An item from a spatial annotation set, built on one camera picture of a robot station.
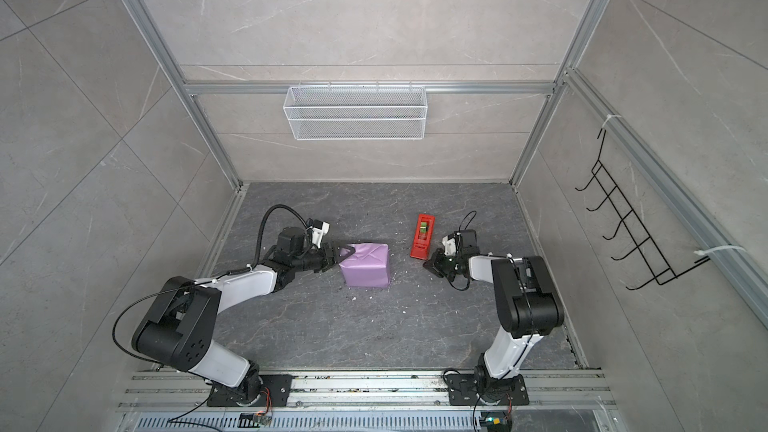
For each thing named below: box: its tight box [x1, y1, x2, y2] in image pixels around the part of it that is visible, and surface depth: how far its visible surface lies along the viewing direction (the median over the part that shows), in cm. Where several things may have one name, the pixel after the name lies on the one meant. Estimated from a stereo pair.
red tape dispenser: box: [410, 214, 437, 261], surface depth 100 cm
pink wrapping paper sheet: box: [338, 243, 390, 288], surface depth 86 cm
